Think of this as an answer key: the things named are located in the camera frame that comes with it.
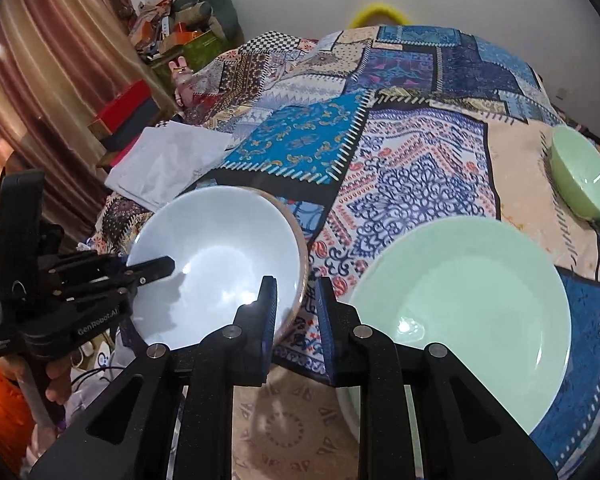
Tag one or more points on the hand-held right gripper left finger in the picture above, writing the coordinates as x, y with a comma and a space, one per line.
267, 320

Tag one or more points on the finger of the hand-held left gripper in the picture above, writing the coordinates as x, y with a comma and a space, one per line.
100, 292
152, 266

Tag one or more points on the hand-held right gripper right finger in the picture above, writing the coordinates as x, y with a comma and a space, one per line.
325, 325

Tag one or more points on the purple plate with brown rim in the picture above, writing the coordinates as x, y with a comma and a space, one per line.
303, 260

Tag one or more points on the green plate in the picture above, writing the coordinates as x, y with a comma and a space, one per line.
455, 310

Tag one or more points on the person's left hand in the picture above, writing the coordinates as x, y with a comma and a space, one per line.
57, 380

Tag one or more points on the white paper sheet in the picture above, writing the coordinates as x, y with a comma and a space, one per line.
170, 165

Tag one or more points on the orange cloth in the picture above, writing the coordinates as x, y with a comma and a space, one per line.
2, 410

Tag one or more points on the red and black box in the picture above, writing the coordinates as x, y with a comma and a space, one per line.
135, 125

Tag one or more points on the pink bunny toy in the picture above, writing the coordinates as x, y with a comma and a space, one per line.
182, 80

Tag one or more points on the brown striped curtain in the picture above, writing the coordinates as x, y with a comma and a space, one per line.
45, 85

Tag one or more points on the patchwork printed blanket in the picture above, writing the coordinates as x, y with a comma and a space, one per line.
420, 135

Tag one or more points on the green box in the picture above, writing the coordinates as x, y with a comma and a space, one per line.
205, 50

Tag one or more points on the pile of assorted clutter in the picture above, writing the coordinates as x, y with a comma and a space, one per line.
152, 25

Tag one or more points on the grey-green cushion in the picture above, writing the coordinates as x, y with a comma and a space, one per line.
225, 10

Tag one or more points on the green bowl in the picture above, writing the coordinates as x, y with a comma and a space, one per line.
580, 180

